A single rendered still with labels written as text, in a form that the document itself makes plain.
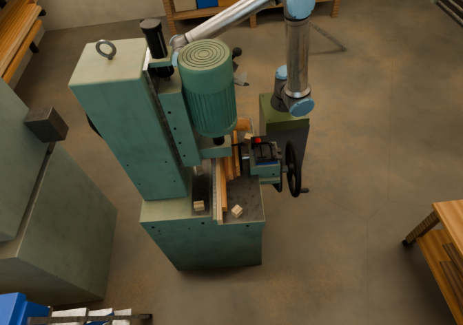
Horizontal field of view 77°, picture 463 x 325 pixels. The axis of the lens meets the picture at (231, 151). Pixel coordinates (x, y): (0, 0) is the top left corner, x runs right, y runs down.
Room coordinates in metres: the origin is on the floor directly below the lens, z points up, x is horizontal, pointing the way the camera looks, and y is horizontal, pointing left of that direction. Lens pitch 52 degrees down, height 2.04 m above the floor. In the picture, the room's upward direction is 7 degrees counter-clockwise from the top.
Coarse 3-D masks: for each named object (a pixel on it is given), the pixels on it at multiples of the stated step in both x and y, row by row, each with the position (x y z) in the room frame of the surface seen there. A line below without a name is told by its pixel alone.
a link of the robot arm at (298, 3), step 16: (288, 0) 1.20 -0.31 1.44; (304, 0) 1.18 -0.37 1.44; (288, 16) 1.21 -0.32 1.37; (304, 16) 1.18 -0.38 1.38; (288, 32) 1.22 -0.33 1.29; (304, 32) 1.20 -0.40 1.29; (288, 48) 1.23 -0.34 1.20; (304, 48) 1.20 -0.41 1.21; (288, 64) 1.23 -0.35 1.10; (304, 64) 1.20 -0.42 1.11; (288, 80) 1.24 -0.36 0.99; (304, 80) 1.21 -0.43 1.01; (288, 96) 1.22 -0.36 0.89; (304, 96) 1.19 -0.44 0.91; (304, 112) 1.18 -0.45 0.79
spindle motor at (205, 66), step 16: (192, 48) 0.84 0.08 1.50; (208, 48) 0.83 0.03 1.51; (224, 48) 0.82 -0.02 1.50; (192, 64) 0.76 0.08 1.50; (208, 64) 0.75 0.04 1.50; (224, 64) 0.75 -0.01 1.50; (192, 80) 0.73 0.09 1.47; (208, 80) 0.72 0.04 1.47; (224, 80) 0.74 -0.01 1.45; (192, 96) 0.75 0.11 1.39; (208, 96) 0.72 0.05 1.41; (224, 96) 0.74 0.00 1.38; (192, 112) 0.76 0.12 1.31; (208, 112) 0.72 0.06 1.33; (224, 112) 0.73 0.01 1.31; (208, 128) 0.73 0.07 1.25; (224, 128) 0.73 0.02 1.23
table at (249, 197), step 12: (240, 132) 0.99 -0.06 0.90; (252, 132) 0.98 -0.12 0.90; (240, 180) 0.70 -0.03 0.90; (252, 180) 0.69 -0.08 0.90; (264, 180) 0.70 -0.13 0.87; (276, 180) 0.70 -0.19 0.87; (228, 192) 0.65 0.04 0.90; (240, 192) 0.64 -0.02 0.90; (252, 192) 0.63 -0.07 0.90; (228, 204) 0.59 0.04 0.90; (240, 204) 0.58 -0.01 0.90; (252, 204) 0.58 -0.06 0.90; (228, 216) 0.53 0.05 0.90; (240, 216) 0.53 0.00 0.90; (252, 216) 0.52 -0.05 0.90; (264, 216) 0.51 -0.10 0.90; (216, 228) 0.50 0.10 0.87; (228, 228) 0.50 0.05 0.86; (240, 228) 0.50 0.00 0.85
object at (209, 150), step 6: (204, 138) 0.83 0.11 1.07; (210, 138) 0.83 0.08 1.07; (228, 138) 0.82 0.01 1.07; (204, 144) 0.80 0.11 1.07; (210, 144) 0.80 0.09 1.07; (228, 144) 0.78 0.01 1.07; (204, 150) 0.77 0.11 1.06; (210, 150) 0.77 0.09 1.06; (216, 150) 0.77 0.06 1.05; (222, 150) 0.77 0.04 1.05; (228, 150) 0.77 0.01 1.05; (204, 156) 0.78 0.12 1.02; (210, 156) 0.77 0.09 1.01; (216, 156) 0.77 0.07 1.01; (222, 156) 0.77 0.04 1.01
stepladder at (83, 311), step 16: (0, 304) 0.23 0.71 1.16; (16, 304) 0.23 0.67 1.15; (32, 304) 0.23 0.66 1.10; (0, 320) 0.19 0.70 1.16; (16, 320) 0.19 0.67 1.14; (32, 320) 0.19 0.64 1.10; (48, 320) 0.20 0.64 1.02; (64, 320) 0.21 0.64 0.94; (80, 320) 0.22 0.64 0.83; (96, 320) 0.24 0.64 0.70; (112, 320) 0.27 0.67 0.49; (128, 320) 0.30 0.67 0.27
